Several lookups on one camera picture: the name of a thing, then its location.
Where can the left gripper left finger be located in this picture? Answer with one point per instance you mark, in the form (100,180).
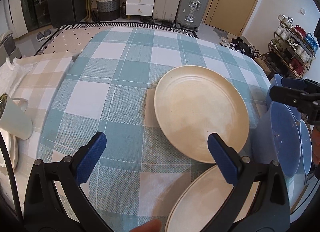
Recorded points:
(43,209)

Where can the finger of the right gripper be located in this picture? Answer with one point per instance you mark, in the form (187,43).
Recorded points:
(300,99)
(300,84)

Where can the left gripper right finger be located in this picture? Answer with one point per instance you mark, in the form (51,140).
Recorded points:
(258,200)

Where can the dark blue bowl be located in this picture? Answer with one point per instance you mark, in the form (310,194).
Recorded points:
(280,94)
(277,138)

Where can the light blue bowl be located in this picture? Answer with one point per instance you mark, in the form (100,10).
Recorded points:
(305,150)

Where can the small white plates stack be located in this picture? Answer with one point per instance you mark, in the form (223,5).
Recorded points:
(12,147)

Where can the right hand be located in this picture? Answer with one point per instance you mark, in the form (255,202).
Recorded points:
(315,137)

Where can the left hand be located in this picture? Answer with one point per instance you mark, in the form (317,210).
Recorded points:
(151,226)

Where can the shoe rack with shoes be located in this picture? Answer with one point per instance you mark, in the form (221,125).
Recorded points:
(292,50)

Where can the silver suitcase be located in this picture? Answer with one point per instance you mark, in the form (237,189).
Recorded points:
(190,14)

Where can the teal plaid tablecloth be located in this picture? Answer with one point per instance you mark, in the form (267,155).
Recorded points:
(110,88)

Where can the grey slippers pair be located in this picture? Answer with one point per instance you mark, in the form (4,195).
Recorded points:
(44,35)

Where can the woven laundry basket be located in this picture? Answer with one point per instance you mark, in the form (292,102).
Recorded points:
(108,10)

